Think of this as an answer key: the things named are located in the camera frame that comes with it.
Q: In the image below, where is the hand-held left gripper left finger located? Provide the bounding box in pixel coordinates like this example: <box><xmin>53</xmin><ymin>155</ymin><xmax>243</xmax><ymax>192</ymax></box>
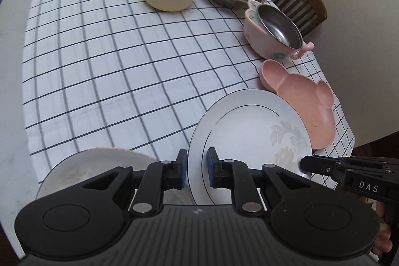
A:
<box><xmin>83</xmin><ymin>148</ymin><xmax>188</xmax><ymax>217</ymax></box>

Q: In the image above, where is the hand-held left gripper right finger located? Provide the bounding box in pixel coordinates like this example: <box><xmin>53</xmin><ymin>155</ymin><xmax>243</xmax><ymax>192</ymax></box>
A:
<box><xmin>206</xmin><ymin>147</ymin><xmax>309</xmax><ymax>218</ymax></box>

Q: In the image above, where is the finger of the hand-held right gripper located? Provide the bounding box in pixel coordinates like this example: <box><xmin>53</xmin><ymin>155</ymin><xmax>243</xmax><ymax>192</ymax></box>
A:
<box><xmin>300</xmin><ymin>155</ymin><xmax>399</xmax><ymax>183</ymax></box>

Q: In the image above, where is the white floral plate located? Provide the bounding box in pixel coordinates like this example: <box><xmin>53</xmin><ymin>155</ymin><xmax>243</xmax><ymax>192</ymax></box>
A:
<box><xmin>188</xmin><ymin>89</ymin><xmax>313</xmax><ymax>206</ymax></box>

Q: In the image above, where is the pink bear-shaped divided plate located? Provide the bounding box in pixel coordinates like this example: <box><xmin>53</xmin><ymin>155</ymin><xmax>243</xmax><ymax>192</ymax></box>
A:
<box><xmin>260</xmin><ymin>59</ymin><xmax>337</xmax><ymax>150</ymax></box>

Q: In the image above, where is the pink bowl with handles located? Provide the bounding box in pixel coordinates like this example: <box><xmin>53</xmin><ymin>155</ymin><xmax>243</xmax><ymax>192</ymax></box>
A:
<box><xmin>243</xmin><ymin>0</ymin><xmax>315</xmax><ymax>60</ymax></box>

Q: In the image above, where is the small steel bowl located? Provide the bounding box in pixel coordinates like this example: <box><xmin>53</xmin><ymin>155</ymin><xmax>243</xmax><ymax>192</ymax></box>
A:
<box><xmin>256</xmin><ymin>3</ymin><xmax>304</xmax><ymax>48</ymax></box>

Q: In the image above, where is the person's right hand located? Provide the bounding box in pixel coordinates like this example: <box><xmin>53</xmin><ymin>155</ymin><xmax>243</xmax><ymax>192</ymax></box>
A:
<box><xmin>373</xmin><ymin>201</ymin><xmax>393</xmax><ymax>256</ymax></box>

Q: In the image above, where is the plain white plate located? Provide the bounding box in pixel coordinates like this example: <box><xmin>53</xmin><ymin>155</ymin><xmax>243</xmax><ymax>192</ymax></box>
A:
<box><xmin>36</xmin><ymin>147</ymin><xmax>159</xmax><ymax>201</ymax></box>

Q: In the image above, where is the white checked tablecloth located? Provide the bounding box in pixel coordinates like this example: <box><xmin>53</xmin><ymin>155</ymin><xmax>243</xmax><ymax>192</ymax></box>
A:
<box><xmin>22</xmin><ymin>0</ymin><xmax>356</xmax><ymax>184</ymax></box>

